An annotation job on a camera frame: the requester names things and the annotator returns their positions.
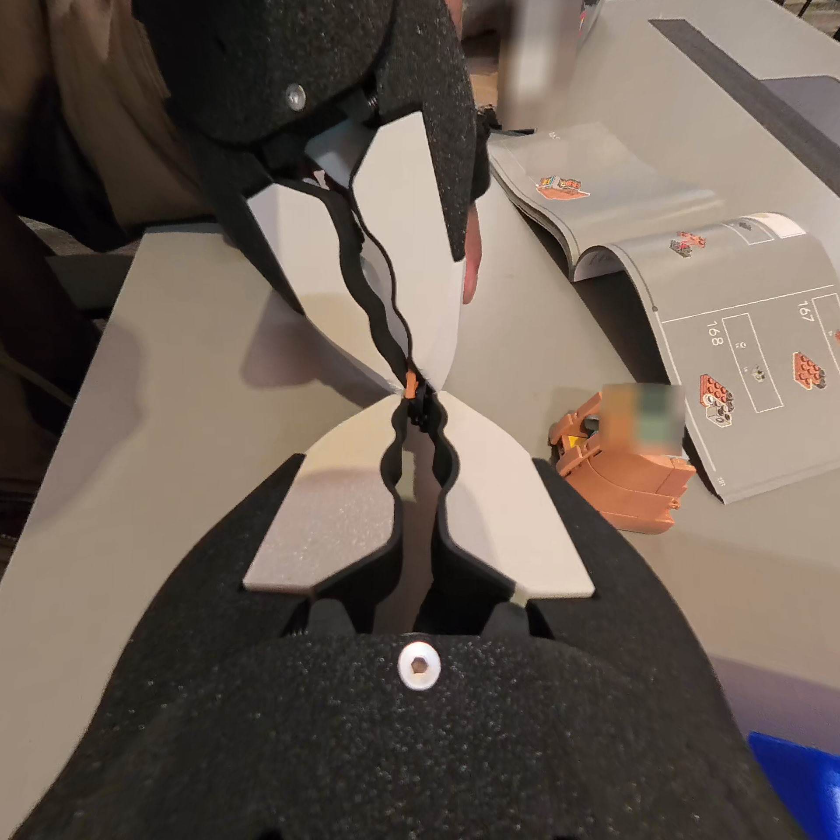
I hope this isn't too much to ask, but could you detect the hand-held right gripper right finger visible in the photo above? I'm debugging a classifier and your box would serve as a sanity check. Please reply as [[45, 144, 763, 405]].
[[432, 389, 596, 601]]

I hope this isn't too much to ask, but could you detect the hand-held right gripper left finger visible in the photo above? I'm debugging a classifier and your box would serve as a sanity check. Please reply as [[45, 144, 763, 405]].
[[241, 392, 403, 596]]

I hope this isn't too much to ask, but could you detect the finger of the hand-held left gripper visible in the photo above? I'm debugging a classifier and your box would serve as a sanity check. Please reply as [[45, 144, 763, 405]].
[[351, 110, 465, 389], [248, 180, 412, 395]]

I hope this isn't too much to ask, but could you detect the brown brick model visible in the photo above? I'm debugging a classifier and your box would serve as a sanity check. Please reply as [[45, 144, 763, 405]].
[[549, 386, 697, 536]]

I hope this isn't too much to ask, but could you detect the blue plastic bin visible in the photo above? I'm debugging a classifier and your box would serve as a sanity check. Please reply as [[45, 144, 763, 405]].
[[747, 730, 840, 840]]

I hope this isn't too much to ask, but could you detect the person's left forearm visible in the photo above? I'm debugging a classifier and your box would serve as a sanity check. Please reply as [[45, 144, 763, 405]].
[[0, 0, 224, 231]]

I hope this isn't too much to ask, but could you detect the grey desk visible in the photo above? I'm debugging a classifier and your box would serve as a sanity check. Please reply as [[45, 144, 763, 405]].
[[0, 0, 840, 840]]

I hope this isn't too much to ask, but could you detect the person's left hand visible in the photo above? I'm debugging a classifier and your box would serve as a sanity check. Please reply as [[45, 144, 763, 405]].
[[461, 205, 485, 307]]

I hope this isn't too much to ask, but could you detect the grey instruction booklet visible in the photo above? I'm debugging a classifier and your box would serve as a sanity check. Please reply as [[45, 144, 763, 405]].
[[489, 121, 840, 506]]

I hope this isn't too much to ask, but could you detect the person's brown jacket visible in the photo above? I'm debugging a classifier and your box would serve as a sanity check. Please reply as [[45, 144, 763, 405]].
[[0, 197, 142, 578]]

